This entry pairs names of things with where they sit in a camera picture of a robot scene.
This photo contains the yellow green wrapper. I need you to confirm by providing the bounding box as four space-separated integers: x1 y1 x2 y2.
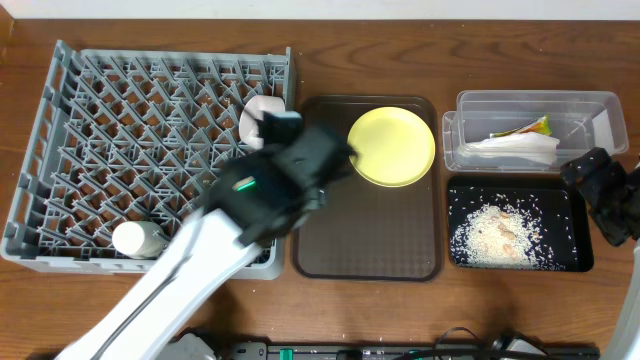
489 115 552 138

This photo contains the light blue cup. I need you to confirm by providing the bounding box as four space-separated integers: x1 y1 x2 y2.
112 221 168 259

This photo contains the clear plastic waste bin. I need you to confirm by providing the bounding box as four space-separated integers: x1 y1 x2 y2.
443 90 629 173

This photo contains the yellow round plate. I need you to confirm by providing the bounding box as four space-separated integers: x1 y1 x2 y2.
348 106 436 188

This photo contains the dark brown serving tray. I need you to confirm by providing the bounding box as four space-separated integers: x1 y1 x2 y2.
288 94 445 283

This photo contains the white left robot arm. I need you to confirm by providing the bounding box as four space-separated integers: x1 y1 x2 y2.
58 126 355 359

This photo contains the white paper napkin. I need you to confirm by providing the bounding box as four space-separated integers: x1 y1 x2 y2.
457 133 560 165

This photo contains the pink rice bowl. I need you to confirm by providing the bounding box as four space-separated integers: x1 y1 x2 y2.
239 95 285 150

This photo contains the grey plastic dish rack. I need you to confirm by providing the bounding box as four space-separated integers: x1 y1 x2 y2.
1 42 296 275

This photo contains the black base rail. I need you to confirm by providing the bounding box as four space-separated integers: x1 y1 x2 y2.
158 327 601 360

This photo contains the black waste tray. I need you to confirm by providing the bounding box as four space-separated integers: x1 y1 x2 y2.
447 176 594 273

